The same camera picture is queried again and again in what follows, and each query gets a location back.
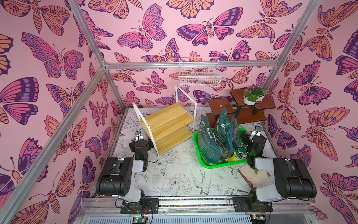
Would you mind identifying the blue green fertilizer bag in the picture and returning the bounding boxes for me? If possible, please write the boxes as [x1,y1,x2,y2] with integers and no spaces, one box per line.
[233,119,247,151]

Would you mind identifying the dark green fertilizer bag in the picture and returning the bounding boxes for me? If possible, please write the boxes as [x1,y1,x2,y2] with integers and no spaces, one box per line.
[198,115,223,166]

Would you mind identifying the yellow green bag shelf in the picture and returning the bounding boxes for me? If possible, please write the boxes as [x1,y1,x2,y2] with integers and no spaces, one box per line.
[225,149,247,162]

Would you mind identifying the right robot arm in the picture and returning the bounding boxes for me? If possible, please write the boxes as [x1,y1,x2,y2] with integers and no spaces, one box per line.
[232,133,317,212]

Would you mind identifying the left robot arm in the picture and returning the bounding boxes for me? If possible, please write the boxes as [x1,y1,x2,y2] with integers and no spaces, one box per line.
[96,139,159,216]

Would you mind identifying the beige work glove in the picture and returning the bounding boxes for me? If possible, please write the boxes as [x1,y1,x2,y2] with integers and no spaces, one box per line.
[238,164,275,188]

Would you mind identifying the brown wooden step stand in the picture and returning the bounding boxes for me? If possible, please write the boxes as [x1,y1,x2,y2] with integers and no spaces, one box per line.
[206,89,276,128]

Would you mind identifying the white pot succulent plant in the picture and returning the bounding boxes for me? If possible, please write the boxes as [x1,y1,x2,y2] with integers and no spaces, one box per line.
[243,87,267,105]

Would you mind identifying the green plastic basket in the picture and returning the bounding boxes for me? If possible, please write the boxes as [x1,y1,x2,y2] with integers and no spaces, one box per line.
[193,131,247,169]

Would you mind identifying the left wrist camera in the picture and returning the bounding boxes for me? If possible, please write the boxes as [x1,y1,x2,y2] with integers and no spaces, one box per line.
[135,131,143,141]

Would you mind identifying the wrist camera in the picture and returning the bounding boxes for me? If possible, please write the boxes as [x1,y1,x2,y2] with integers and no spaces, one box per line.
[135,131,143,141]
[251,126,263,137]

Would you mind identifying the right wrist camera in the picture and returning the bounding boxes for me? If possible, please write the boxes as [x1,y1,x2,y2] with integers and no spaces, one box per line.
[251,126,263,137]

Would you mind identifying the wooden white frame shelf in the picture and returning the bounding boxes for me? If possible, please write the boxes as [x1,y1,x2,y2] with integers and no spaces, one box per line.
[132,85,197,155]

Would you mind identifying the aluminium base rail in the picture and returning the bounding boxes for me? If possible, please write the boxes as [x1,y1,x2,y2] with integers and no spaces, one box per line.
[75,196,319,224]

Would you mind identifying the white wire basket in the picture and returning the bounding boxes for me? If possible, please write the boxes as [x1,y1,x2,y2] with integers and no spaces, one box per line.
[178,58,222,88]

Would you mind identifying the aluminium cage frame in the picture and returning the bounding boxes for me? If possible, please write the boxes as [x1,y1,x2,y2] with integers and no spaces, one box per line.
[0,0,322,224]

